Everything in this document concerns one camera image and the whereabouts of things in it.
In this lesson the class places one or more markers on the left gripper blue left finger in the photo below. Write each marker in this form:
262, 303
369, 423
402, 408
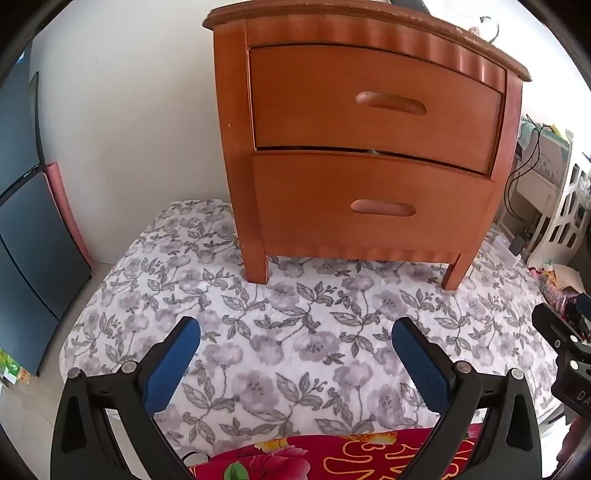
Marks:
83, 444

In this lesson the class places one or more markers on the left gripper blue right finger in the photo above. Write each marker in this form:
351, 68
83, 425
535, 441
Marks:
508, 446

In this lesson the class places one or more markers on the wooden drawer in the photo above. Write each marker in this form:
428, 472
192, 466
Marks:
363, 201
361, 99

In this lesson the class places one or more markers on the green paper box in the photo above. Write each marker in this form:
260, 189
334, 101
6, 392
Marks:
12, 371

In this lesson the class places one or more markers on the red floral blanket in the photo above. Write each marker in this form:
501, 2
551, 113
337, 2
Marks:
383, 455

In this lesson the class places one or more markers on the dark blue cabinet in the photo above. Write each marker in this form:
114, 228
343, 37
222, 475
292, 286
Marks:
42, 268

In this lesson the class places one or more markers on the grey floral bed sheet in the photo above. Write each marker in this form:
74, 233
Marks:
309, 351

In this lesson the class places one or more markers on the pink foam board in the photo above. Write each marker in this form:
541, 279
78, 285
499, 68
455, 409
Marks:
60, 198

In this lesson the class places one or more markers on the orange wooden nightstand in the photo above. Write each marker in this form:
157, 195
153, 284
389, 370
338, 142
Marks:
239, 28

